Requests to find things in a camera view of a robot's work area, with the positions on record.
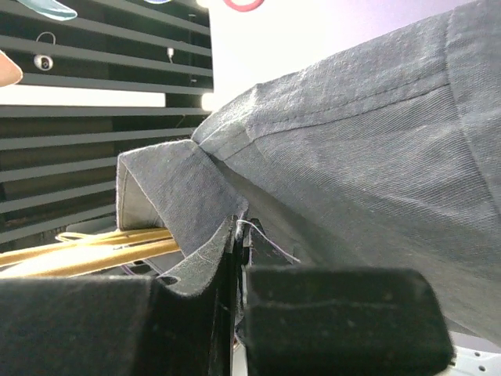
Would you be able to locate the ceiling security camera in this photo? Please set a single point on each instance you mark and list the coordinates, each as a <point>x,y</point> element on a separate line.
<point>42,61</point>

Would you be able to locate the grey shirt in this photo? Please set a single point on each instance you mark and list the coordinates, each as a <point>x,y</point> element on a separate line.
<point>385,154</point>

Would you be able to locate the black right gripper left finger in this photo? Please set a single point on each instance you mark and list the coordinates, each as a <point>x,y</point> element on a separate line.
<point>180,324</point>

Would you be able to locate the teal hanger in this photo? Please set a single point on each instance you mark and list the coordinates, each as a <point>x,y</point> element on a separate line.
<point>51,9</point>

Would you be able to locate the black slatted ceiling panel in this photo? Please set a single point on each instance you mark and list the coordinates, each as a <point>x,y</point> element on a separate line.
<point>126,74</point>

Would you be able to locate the yellow hanger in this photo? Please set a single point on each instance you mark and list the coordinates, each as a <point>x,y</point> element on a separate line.
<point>76,254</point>

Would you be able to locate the pink wire hanger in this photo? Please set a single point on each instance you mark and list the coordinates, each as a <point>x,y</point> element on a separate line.
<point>243,6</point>

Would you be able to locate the natural wooden hanger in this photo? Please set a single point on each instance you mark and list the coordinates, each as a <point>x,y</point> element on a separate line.
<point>10,72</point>

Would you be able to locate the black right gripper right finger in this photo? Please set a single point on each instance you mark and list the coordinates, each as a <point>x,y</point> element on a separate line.
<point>310,320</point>

